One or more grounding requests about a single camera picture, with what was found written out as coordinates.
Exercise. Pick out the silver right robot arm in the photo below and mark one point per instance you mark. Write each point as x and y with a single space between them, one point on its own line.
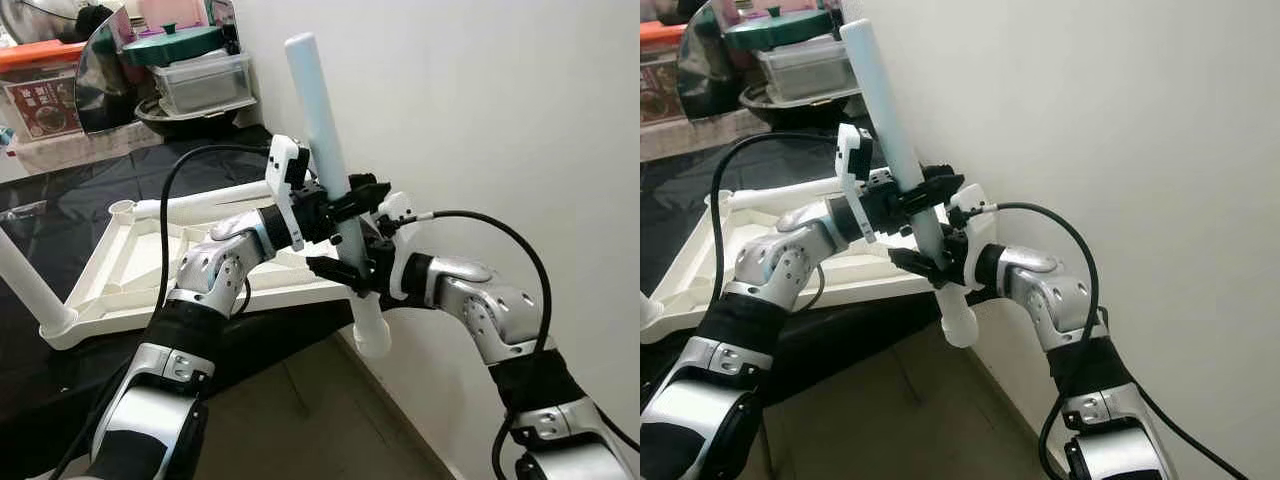
490 305
1050 290

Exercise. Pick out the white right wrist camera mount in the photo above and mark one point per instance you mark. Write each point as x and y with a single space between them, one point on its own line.
970 205
398 210

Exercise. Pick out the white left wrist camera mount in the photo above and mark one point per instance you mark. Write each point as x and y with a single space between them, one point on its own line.
855 150
285 160

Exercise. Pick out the pink plastic container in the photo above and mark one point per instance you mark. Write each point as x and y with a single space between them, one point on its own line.
160 12
770 6

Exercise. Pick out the black round basin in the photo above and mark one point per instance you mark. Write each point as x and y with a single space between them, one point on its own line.
790 112
190 125

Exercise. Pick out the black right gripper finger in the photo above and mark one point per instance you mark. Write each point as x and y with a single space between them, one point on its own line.
335 272
915 265

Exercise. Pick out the beige low bench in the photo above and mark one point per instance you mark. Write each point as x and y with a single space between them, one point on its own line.
700 135
80 150

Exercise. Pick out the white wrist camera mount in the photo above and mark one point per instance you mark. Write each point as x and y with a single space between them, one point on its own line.
398 210
970 205
855 150
285 160

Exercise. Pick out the white plastic table top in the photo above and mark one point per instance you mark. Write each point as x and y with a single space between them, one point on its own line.
130 280
720 280

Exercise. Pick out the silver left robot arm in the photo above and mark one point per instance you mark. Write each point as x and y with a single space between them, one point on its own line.
790 265
215 270

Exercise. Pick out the storage box with orange lid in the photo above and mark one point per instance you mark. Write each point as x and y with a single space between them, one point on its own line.
40 105
660 85

